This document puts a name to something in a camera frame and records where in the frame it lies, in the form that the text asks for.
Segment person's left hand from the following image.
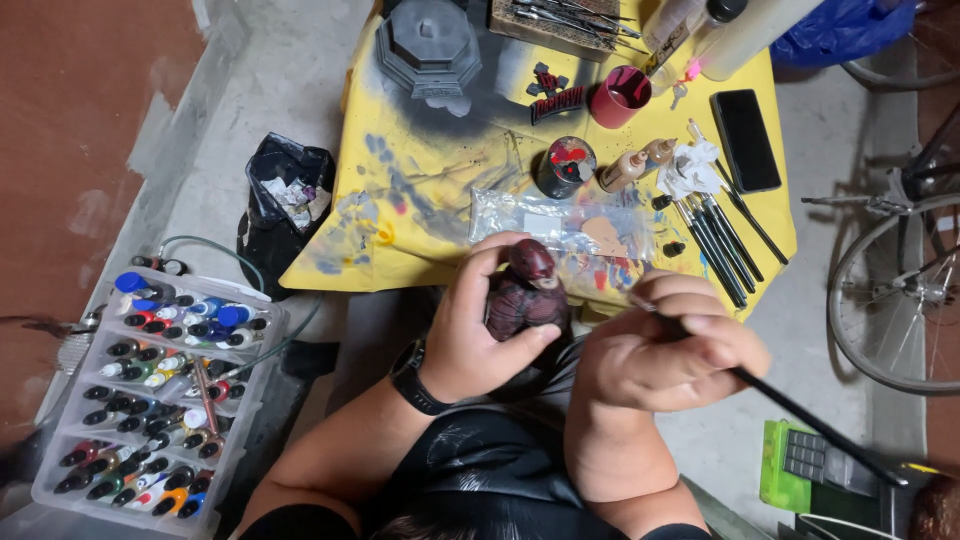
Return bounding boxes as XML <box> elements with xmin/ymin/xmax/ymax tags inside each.
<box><xmin>417</xmin><ymin>231</ymin><xmax>562</xmax><ymax>405</ymax></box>

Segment person's right hand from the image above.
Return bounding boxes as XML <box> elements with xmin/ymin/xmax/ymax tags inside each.
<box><xmin>573</xmin><ymin>270</ymin><xmax>772</xmax><ymax>421</ymax></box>

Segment dark red figurine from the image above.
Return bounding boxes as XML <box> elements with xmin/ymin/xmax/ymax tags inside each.
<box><xmin>483</xmin><ymin>238</ymin><xmax>573</xmax><ymax>346</ymax></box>

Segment black long paintbrush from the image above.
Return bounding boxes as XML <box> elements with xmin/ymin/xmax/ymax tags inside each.
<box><xmin>628</xmin><ymin>294</ymin><xmax>910</xmax><ymax>489</ymax></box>

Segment black wristwatch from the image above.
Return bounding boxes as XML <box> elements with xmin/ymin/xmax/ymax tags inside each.
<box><xmin>388</xmin><ymin>339</ymin><xmax>456</xmax><ymax>417</ymax></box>

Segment black apron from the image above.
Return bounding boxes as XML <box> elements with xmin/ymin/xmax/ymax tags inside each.
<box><xmin>358</xmin><ymin>333</ymin><xmax>627</xmax><ymax>540</ymax></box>

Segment clear plastic bag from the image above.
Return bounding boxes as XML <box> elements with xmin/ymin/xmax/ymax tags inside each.
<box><xmin>468</xmin><ymin>187</ymin><xmax>656</xmax><ymax>264</ymax></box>

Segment paint-stained yellow cloth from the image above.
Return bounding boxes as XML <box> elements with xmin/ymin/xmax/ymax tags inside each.
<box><xmin>279</xmin><ymin>0</ymin><xmax>798</xmax><ymax>325</ymax></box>

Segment brown dropper bottle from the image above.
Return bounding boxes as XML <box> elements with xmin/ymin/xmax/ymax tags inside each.
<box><xmin>598</xmin><ymin>150</ymin><xmax>649</xmax><ymax>194</ymax></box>
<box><xmin>641</xmin><ymin>137</ymin><xmax>679</xmax><ymax>168</ymax></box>

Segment black jar with paint-smeared lid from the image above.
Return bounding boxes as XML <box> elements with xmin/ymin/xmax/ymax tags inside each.
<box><xmin>534</xmin><ymin>135</ymin><xmax>598</xmax><ymax>201</ymax></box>

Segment crumpled white tissue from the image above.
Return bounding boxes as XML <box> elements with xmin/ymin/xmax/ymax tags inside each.
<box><xmin>656</xmin><ymin>138</ymin><xmax>726</xmax><ymax>201</ymax></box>

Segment black trash bag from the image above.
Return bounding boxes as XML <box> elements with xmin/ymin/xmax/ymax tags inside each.
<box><xmin>237</xmin><ymin>132</ymin><xmax>338</xmax><ymax>302</ymax></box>

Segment clear plastic organizer box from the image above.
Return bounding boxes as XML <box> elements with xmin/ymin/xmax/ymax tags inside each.
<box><xmin>31</xmin><ymin>266</ymin><xmax>291</xmax><ymax>538</ymax></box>

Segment black smartphone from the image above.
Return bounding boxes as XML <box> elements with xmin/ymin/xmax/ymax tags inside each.
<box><xmin>710</xmin><ymin>88</ymin><xmax>783</xmax><ymax>195</ymax></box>

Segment dark red logo plate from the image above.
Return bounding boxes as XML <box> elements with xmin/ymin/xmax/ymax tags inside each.
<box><xmin>529</xmin><ymin>85</ymin><xmax>588</xmax><ymax>126</ymax></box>

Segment copper airbrush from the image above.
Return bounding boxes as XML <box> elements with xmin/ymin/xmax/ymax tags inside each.
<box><xmin>189</xmin><ymin>356</ymin><xmax>226</xmax><ymax>444</ymax></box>

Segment red cup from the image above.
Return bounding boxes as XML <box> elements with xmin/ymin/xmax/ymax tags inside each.
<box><xmin>589</xmin><ymin>65</ymin><xmax>653</xmax><ymax>130</ymax></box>

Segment bicycle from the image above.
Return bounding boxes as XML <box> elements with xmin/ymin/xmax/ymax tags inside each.
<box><xmin>801</xmin><ymin>0</ymin><xmax>960</xmax><ymax>397</ymax></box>

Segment small black logo piece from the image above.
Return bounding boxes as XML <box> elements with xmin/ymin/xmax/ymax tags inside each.
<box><xmin>526</xmin><ymin>62</ymin><xmax>570</xmax><ymax>97</ymax></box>

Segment grey octagonal display base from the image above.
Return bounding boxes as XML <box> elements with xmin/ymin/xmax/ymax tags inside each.
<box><xmin>375</xmin><ymin>0</ymin><xmax>483</xmax><ymax>101</ymax></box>

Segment rows of paint dropper bottles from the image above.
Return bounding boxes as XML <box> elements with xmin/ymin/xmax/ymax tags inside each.
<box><xmin>54</xmin><ymin>271</ymin><xmax>271</xmax><ymax>520</ymax></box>

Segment wooden box of tools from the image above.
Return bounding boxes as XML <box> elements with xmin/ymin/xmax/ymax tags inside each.
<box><xmin>489</xmin><ymin>0</ymin><xmax>648</xmax><ymax>63</ymax></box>

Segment clear bottle with black cap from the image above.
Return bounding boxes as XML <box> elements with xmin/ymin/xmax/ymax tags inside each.
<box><xmin>645</xmin><ymin>0</ymin><xmax>750</xmax><ymax>97</ymax></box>

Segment clear plastic bottle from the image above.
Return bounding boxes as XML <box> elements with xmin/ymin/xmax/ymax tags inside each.
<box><xmin>641</xmin><ymin>0</ymin><xmax>706</xmax><ymax>54</ymax></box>

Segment blue plastic bag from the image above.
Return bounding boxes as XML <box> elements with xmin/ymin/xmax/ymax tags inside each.
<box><xmin>771</xmin><ymin>0</ymin><xmax>921</xmax><ymax>71</ymax></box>

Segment green air hose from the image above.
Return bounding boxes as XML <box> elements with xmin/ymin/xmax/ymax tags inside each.
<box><xmin>156</xmin><ymin>235</ymin><xmax>325</xmax><ymax>380</ymax></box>

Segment silver braided hose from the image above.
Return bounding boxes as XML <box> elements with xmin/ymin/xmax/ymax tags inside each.
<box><xmin>55</xmin><ymin>303</ymin><xmax>108</xmax><ymax>376</ymax></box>

